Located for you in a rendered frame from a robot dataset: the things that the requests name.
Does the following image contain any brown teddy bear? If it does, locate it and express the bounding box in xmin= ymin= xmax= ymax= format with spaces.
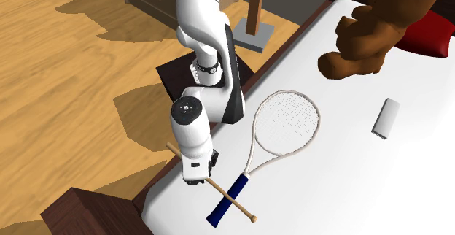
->
xmin=317 ymin=0 xmax=447 ymax=81

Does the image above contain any white bed with dark frame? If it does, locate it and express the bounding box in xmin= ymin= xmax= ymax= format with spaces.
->
xmin=132 ymin=0 xmax=455 ymax=235

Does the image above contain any white rectangular block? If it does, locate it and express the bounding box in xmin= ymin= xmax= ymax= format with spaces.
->
xmin=370 ymin=97 xmax=402 ymax=140

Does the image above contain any white tennis racket blue handle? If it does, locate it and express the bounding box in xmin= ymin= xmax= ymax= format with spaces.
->
xmin=206 ymin=89 xmax=322 ymax=228

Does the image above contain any thin wooden baseball bat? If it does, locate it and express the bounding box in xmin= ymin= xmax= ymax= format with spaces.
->
xmin=165 ymin=142 xmax=258 ymax=224

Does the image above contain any dark robot stand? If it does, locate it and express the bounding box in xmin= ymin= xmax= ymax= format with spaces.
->
xmin=155 ymin=50 xmax=255 ymax=104

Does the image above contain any dark wood nightstand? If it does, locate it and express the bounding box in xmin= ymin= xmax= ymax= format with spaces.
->
xmin=40 ymin=186 xmax=155 ymax=235

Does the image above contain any red pillow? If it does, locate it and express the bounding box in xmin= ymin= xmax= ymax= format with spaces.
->
xmin=393 ymin=9 xmax=455 ymax=59

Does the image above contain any wooden pole with grey base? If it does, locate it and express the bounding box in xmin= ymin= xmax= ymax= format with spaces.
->
xmin=232 ymin=0 xmax=276 ymax=54

